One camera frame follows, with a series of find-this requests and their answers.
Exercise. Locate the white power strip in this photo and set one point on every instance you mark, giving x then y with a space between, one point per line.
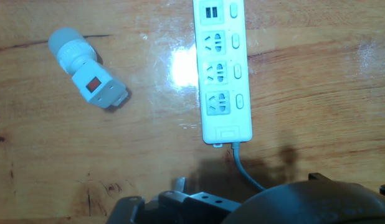
223 62

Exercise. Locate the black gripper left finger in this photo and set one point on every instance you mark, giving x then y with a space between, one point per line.
192 202

